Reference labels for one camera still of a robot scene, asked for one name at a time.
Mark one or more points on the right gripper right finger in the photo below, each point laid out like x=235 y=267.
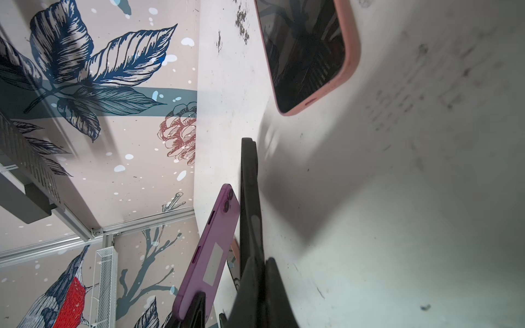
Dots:
x=262 y=300

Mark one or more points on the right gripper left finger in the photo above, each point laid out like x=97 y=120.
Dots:
x=195 y=316

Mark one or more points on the purple phone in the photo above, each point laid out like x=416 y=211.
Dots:
x=207 y=264

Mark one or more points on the white mesh wall tray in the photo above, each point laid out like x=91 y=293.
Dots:
x=104 y=293

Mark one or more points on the black wire wall basket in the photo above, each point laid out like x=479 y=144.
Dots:
x=36 y=194

